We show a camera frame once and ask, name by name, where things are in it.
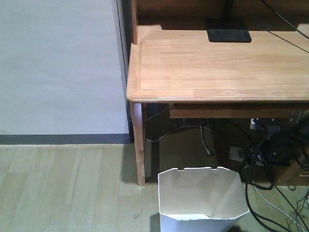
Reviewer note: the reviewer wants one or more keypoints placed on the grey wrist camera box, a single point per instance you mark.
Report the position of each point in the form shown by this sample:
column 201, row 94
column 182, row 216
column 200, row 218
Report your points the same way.
column 258, row 123

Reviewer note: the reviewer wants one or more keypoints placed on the white paper trash bin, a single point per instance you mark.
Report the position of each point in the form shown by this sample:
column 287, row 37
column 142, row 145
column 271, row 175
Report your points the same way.
column 200, row 199

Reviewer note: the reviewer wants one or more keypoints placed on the black monitor stand base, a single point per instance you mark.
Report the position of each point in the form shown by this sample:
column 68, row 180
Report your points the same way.
column 226, row 28

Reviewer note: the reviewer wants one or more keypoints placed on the white power strip under desk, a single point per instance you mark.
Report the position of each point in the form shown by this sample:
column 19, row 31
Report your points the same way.
column 243, row 155

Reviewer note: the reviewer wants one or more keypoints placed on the light wooden desk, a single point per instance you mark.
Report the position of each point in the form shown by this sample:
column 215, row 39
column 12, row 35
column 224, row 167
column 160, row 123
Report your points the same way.
column 172, row 61

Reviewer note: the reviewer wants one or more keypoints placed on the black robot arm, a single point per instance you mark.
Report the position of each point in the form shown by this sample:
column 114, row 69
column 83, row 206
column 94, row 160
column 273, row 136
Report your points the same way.
column 292, row 136

